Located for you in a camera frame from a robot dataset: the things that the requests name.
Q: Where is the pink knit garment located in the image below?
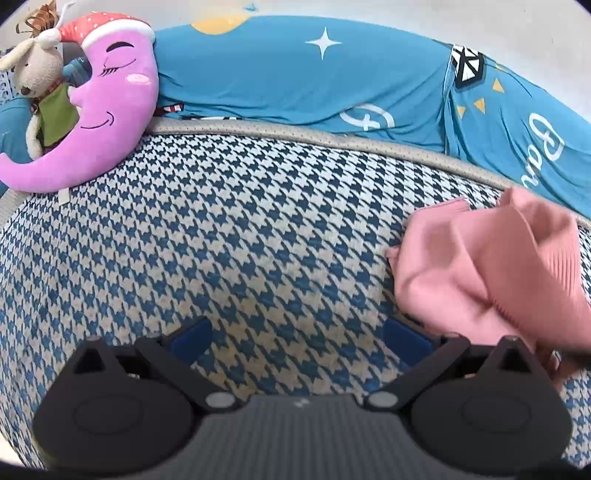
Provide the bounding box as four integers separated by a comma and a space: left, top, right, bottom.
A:
386, 185, 591, 393

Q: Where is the blue houndstooth bed sheet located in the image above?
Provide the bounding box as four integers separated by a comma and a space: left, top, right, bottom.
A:
0, 133, 591, 469

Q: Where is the pink moon plush pillow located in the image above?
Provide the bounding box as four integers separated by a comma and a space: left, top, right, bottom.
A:
1, 12, 158, 193

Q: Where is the blue printed long pillow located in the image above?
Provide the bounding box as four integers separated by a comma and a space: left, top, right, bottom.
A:
0, 14, 591, 220

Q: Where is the beige bunny plush toy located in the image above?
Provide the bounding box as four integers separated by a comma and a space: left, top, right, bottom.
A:
1, 38, 79, 160

